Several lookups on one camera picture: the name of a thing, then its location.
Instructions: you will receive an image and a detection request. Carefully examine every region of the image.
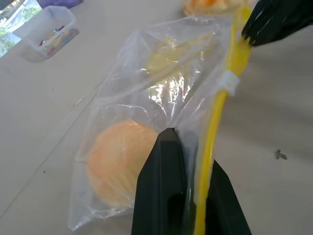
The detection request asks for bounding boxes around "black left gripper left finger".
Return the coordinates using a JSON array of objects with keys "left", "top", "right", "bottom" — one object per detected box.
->
[{"left": 131, "top": 127, "right": 197, "bottom": 235}]

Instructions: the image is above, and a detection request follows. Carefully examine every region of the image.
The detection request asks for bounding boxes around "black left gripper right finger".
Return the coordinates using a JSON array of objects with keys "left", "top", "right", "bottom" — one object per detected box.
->
[{"left": 204, "top": 158, "right": 253, "bottom": 235}]

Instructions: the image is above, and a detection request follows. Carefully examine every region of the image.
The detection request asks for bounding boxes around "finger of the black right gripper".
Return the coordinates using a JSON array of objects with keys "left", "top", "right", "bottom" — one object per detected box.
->
[
  {"left": 245, "top": 0, "right": 313, "bottom": 31},
  {"left": 241, "top": 14, "right": 313, "bottom": 47}
]

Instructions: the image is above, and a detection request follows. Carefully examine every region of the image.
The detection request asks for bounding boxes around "round orange snack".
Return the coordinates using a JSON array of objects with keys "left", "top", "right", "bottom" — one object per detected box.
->
[{"left": 86, "top": 119, "right": 160, "bottom": 209}]

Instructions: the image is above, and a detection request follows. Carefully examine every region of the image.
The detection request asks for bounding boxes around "clear yellow-zipper plastic bag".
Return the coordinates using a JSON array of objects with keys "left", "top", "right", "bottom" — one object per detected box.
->
[{"left": 67, "top": 6, "right": 253, "bottom": 235}]

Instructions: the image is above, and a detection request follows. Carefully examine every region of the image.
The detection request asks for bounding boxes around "yellow snack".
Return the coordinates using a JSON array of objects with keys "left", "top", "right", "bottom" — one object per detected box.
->
[{"left": 145, "top": 33, "right": 213, "bottom": 83}]

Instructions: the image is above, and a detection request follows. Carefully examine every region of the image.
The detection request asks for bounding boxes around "orange and white snack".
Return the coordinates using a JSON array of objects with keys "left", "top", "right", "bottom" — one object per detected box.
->
[{"left": 182, "top": 0, "right": 254, "bottom": 17}]

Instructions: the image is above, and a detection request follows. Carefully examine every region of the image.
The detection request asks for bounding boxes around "clear box of colourful items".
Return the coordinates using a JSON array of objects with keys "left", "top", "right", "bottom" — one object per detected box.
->
[{"left": 12, "top": 5, "right": 80, "bottom": 63}]

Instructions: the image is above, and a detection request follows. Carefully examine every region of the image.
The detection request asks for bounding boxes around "purple tissue pack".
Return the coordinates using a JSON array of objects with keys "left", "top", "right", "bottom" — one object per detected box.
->
[{"left": 36, "top": 0, "right": 83, "bottom": 9}]

